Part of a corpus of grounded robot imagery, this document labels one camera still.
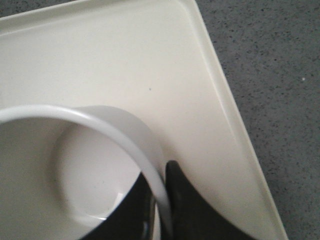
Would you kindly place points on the cream rectangular plastic tray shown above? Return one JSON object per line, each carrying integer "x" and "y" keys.
{"x": 154, "y": 59}

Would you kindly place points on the white smiley mug black handle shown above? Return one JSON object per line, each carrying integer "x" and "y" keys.
{"x": 64, "y": 172}

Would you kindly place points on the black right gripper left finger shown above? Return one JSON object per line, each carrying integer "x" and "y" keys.
{"x": 127, "y": 215}

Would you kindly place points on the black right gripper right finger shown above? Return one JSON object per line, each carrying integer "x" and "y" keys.
{"x": 192, "y": 217}

